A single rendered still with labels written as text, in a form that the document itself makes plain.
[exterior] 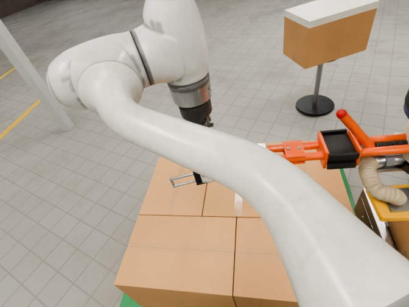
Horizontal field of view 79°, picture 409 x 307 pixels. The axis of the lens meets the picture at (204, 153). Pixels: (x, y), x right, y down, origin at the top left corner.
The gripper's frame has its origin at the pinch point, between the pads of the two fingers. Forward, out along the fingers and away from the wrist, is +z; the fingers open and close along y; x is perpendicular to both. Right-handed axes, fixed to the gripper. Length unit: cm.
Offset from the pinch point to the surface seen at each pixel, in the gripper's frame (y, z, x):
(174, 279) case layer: -8, 73, 29
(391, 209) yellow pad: -11.1, 11.4, -44.9
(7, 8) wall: 1169, 106, 1030
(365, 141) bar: 0.3, -1.9, -39.9
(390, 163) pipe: -0.5, 6.2, -47.6
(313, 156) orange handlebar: -1.4, 0.2, -27.5
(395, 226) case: 13, 67, -74
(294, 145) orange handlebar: 2.6, -0.5, -23.5
